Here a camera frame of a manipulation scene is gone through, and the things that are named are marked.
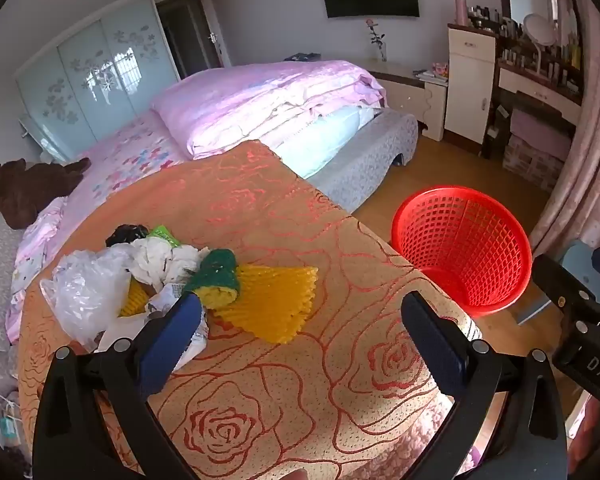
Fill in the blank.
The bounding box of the clear plastic bag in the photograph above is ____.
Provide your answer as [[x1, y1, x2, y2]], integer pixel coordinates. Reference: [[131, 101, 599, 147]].
[[40, 244, 135, 351]]

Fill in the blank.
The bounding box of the printed plastic wrapper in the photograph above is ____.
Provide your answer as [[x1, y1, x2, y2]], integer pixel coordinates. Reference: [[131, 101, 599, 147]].
[[142, 284, 209, 374]]

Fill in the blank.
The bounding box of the white tissue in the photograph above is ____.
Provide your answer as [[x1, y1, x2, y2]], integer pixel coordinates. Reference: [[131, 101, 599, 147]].
[[129, 236, 211, 292]]

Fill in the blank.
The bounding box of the black plastic bag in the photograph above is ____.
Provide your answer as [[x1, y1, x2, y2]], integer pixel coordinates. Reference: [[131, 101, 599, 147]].
[[106, 224, 149, 247]]

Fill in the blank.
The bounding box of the yellow foam fruit net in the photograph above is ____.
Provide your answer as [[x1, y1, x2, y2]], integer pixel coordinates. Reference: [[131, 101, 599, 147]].
[[213, 264, 318, 344]]

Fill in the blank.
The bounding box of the white paper bag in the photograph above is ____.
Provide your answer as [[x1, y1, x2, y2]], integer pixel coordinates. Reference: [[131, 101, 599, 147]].
[[96, 312, 149, 352]]

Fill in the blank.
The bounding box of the green pea snack packet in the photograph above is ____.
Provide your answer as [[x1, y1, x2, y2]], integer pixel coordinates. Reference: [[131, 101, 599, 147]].
[[147, 224, 181, 248]]

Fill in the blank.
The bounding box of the blue plastic stool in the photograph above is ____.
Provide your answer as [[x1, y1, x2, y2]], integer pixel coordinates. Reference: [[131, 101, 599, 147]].
[[517, 240, 600, 325]]

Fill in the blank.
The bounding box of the pink curtain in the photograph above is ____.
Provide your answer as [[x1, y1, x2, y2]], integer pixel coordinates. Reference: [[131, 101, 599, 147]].
[[529, 0, 600, 256]]

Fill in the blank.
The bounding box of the red plastic mesh basket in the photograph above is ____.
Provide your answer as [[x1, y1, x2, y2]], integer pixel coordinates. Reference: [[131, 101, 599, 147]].
[[390, 185, 532, 318]]

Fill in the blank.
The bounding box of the orange rose pattern blanket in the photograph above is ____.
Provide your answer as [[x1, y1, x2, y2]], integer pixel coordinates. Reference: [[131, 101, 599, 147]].
[[17, 140, 484, 480]]

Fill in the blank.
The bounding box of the brown plush teddy bear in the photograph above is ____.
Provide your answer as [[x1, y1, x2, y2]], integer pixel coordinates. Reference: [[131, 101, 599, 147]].
[[0, 157, 92, 230]]

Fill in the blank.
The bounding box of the white tall cabinet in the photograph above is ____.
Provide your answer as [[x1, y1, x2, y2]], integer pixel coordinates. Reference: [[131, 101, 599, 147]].
[[444, 24, 496, 145]]

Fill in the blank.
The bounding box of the round vanity mirror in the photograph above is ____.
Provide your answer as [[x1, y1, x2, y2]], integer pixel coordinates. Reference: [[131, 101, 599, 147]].
[[522, 13, 556, 74]]

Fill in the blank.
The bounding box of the white low tv cabinet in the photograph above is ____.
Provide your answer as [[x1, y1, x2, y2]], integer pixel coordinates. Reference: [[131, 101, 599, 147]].
[[360, 61, 446, 142]]

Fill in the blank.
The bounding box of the pink floral bed sheet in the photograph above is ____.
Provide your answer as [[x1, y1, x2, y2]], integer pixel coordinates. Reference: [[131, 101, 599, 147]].
[[5, 110, 189, 344]]

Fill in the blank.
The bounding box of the pink thermos bottle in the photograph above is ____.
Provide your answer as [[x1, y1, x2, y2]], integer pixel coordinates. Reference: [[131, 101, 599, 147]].
[[454, 0, 469, 27]]

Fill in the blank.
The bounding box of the pink folded duvet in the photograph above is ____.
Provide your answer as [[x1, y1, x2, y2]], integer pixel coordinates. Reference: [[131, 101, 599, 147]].
[[151, 61, 386, 159]]

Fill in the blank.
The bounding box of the glass sliding door wardrobe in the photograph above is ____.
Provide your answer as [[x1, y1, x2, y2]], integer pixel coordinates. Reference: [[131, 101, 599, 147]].
[[14, 0, 180, 162]]

